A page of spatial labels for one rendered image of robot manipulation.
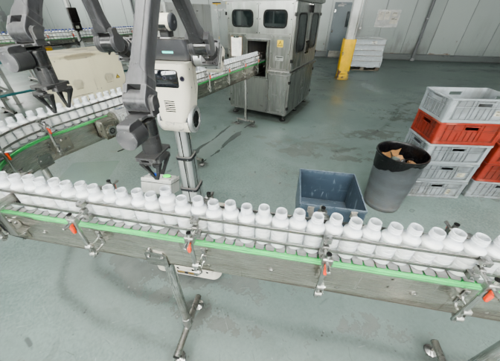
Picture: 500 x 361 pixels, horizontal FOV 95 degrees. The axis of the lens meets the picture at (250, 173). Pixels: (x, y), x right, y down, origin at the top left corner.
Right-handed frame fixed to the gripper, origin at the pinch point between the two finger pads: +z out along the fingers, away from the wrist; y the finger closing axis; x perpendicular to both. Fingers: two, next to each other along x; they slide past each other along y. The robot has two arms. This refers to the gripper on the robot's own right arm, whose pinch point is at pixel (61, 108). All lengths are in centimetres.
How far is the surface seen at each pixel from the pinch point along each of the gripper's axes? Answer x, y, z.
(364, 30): 387, -1181, 17
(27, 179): -13.1, 15.2, 24.4
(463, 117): 243, -157, 45
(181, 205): 51, 17, 26
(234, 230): 70, 17, 35
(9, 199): -23.4, 18.8, 33.0
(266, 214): 81, 17, 26
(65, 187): 4.5, 16.4, 25.1
